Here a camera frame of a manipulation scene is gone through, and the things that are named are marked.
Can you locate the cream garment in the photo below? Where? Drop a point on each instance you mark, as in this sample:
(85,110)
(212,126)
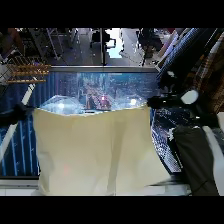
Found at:
(93,150)

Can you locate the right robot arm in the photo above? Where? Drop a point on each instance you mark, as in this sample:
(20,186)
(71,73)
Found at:
(180,99)

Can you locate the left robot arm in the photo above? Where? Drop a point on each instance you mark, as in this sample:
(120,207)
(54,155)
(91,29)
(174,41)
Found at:
(15,114)

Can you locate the blue striped shirt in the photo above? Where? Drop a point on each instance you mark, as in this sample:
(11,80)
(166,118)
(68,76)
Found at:
(181,55)

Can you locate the brown checked shirt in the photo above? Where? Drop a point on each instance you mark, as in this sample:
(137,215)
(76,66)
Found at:
(210,73)

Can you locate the white garment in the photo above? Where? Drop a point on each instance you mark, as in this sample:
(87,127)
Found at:
(216,156)

